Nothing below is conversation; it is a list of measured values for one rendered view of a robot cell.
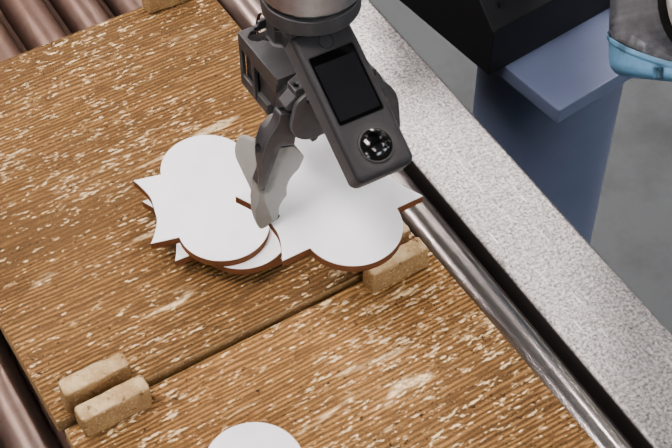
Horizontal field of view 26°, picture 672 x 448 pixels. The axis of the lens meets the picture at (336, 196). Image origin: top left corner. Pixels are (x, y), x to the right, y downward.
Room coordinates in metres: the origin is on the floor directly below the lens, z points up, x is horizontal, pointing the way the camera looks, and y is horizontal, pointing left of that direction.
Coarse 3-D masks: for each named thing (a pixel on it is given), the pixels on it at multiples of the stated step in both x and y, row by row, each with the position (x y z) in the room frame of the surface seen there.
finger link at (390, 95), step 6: (378, 72) 0.78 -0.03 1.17; (378, 78) 0.77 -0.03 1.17; (384, 84) 0.78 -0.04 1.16; (384, 90) 0.78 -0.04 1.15; (390, 90) 0.78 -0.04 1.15; (390, 96) 0.78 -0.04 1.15; (396, 96) 0.78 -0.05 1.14; (390, 102) 0.78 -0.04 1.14; (396, 102) 0.78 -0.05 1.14; (390, 108) 0.78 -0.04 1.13; (396, 108) 0.78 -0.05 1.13; (396, 114) 0.78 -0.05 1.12; (396, 120) 0.78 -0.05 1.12
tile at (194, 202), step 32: (192, 160) 0.88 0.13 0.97; (224, 160) 0.88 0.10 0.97; (160, 192) 0.84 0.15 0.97; (192, 192) 0.84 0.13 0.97; (224, 192) 0.84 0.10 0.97; (160, 224) 0.80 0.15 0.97; (192, 224) 0.80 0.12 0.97; (224, 224) 0.80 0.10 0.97; (256, 224) 0.80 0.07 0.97; (192, 256) 0.77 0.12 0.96; (224, 256) 0.77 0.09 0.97
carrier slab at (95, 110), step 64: (192, 0) 1.13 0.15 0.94; (0, 64) 1.03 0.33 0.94; (64, 64) 1.03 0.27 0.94; (128, 64) 1.03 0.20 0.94; (192, 64) 1.03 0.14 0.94; (0, 128) 0.95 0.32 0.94; (64, 128) 0.95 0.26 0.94; (128, 128) 0.95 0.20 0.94; (192, 128) 0.95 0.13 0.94; (256, 128) 0.95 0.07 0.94; (0, 192) 0.87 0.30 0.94; (64, 192) 0.87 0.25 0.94; (128, 192) 0.87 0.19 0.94; (0, 256) 0.79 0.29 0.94; (64, 256) 0.79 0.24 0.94; (128, 256) 0.79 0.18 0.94; (0, 320) 0.72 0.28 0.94; (64, 320) 0.72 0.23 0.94; (128, 320) 0.72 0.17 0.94; (192, 320) 0.72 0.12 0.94; (256, 320) 0.72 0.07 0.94
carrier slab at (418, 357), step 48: (384, 288) 0.76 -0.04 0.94; (432, 288) 0.76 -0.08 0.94; (288, 336) 0.71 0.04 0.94; (336, 336) 0.71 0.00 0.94; (384, 336) 0.71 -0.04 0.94; (432, 336) 0.71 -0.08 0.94; (480, 336) 0.71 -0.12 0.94; (192, 384) 0.66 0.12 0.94; (240, 384) 0.66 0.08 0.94; (288, 384) 0.66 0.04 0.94; (336, 384) 0.66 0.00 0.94; (384, 384) 0.66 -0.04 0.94; (432, 384) 0.66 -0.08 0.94; (480, 384) 0.66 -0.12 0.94; (528, 384) 0.66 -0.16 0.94; (144, 432) 0.61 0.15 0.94; (192, 432) 0.61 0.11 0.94; (288, 432) 0.61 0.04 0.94; (336, 432) 0.61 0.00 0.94; (384, 432) 0.61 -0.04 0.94; (432, 432) 0.61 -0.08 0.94; (480, 432) 0.61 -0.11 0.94; (528, 432) 0.61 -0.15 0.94; (576, 432) 0.61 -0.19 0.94
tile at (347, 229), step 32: (320, 160) 0.79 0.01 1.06; (288, 192) 0.76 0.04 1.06; (320, 192) 0.76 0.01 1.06; (352, 192) 0.76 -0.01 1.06; (384, 192) 0.76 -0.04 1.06; (288, 224) 0.73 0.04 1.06; (320, 224) 0.73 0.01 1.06; (352, 224) 0.73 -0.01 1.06; (384, 224) 0.73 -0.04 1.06; (288, 256) 0.69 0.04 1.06; (320, 256) 0.70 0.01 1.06; (352, 256) 0.70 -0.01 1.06; (384, 256) 0.70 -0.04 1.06
